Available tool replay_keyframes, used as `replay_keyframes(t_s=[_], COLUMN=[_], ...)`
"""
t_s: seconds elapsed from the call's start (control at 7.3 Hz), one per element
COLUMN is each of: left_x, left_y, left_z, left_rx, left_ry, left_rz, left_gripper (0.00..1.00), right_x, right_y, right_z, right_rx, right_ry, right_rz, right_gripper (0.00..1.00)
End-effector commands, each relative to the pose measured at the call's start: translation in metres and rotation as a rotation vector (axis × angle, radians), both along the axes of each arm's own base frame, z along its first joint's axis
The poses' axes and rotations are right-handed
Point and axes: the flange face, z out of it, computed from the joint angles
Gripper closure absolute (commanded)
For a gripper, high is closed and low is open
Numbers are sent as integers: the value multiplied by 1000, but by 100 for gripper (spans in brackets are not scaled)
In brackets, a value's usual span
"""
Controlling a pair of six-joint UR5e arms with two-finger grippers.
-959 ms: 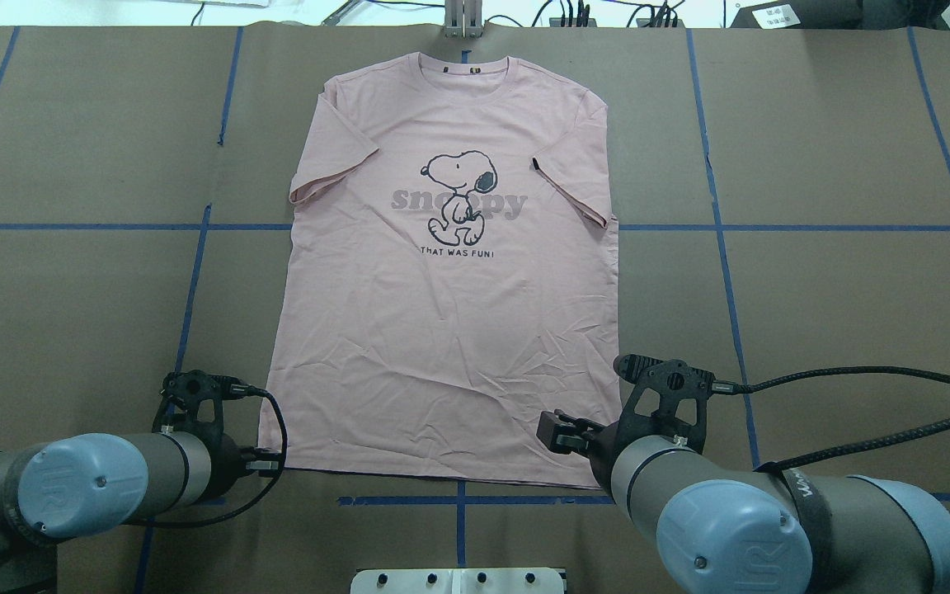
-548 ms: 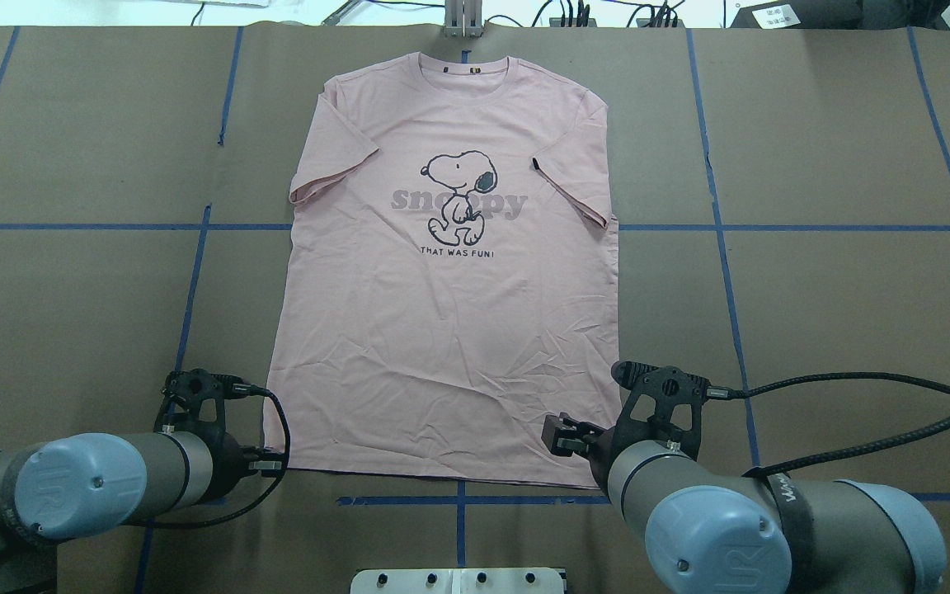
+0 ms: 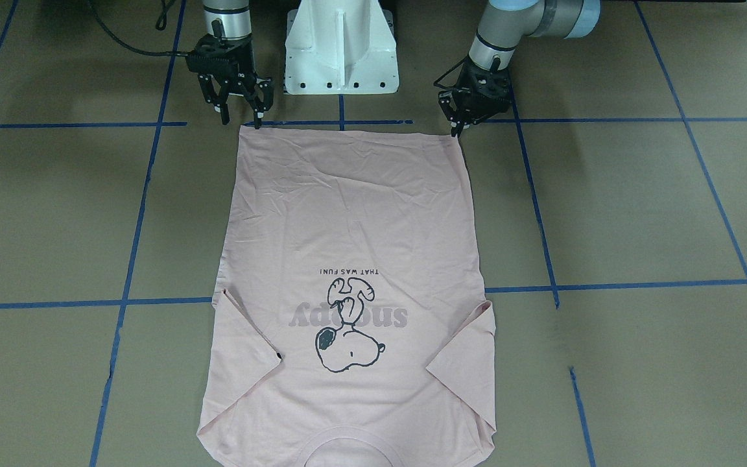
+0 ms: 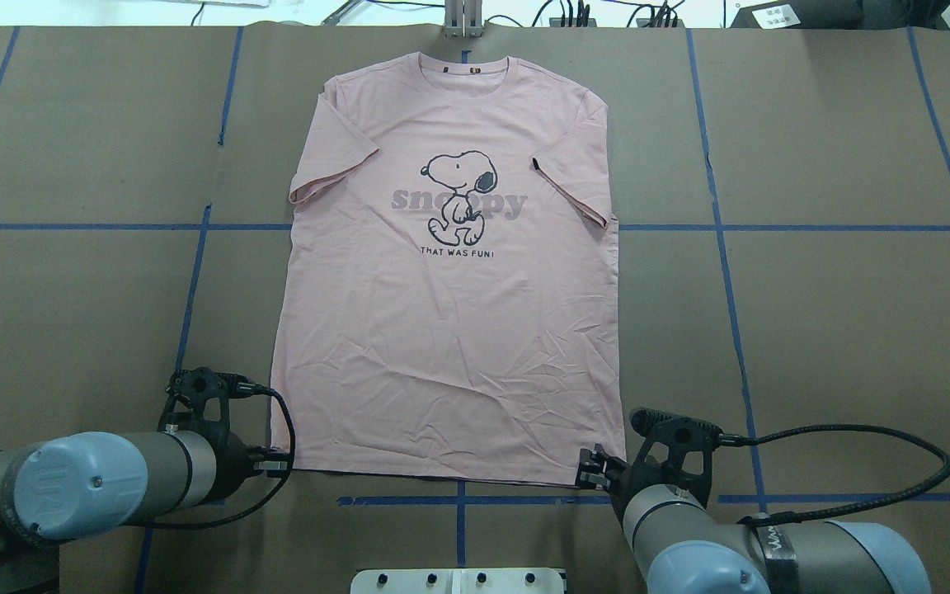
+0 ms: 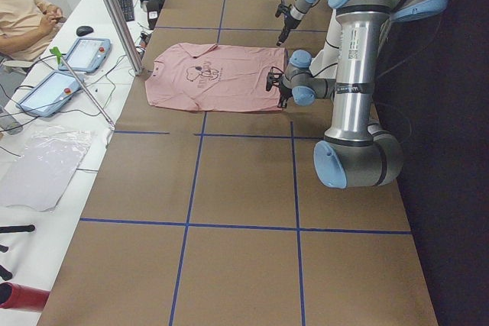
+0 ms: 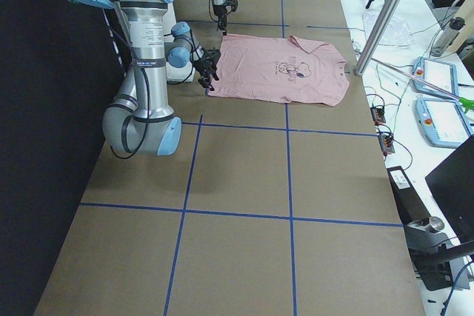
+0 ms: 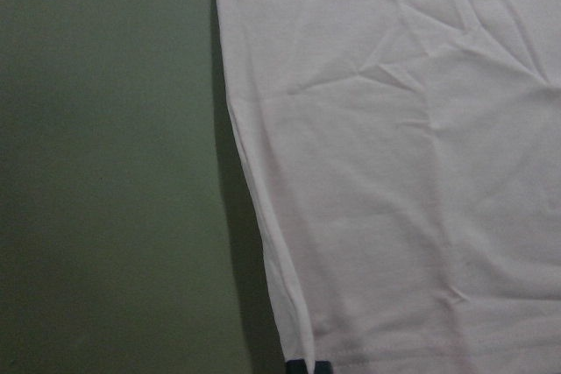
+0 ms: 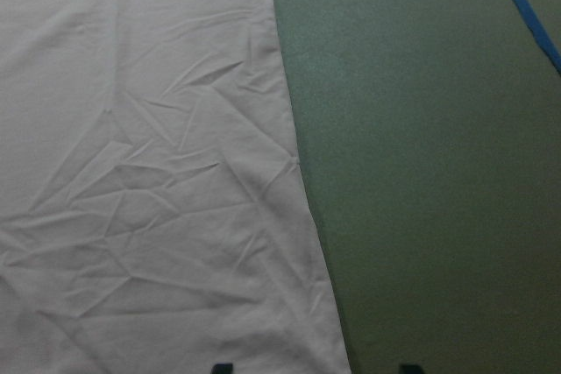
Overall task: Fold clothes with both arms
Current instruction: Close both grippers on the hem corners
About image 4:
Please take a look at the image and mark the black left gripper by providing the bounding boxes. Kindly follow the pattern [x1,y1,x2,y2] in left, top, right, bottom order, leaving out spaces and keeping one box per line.
[205,431,293,502]

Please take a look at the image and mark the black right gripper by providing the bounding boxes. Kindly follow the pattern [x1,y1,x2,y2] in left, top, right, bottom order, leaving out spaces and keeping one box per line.
[576,447,684,505]

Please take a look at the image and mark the pink Snoopy t-shirt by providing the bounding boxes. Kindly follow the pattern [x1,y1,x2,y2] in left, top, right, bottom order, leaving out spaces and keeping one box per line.
[270,53,626,486]

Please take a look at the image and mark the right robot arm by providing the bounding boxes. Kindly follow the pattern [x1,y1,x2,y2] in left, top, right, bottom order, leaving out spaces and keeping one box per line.
[576,445,932,593]

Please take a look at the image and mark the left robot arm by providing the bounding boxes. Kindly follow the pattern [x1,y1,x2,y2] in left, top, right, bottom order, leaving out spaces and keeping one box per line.
[0,430,293,593]

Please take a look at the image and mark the black power box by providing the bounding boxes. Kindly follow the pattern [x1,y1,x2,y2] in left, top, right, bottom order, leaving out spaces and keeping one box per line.
[727,1,864,30]

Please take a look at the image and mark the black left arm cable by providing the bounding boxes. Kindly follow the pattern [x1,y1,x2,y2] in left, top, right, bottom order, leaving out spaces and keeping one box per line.
[0,381,296,578]

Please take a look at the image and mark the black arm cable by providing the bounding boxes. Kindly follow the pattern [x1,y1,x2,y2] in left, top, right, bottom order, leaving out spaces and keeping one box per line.
[0,381,296,578]
[722,424,950,529]

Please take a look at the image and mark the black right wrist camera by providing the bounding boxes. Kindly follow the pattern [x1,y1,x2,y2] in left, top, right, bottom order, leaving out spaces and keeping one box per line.
[629,408,753,490]

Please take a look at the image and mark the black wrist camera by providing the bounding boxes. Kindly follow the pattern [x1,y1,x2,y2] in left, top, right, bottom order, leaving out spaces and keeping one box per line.
[156,367,271,442]
[629,408,753,490]

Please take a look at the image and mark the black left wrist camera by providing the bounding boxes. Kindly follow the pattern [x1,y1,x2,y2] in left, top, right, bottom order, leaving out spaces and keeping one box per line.
[156,367,271,442]

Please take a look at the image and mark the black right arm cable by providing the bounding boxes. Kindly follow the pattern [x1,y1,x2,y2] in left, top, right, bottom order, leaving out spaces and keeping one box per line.
[722,424,950,529]

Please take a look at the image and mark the white camera mast column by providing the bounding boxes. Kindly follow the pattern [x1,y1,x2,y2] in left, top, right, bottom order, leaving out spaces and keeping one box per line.
[348,567,568,593]

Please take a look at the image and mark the aluminium frame post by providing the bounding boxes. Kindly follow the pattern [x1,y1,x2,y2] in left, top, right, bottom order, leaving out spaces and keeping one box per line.
[442,0,485,39]

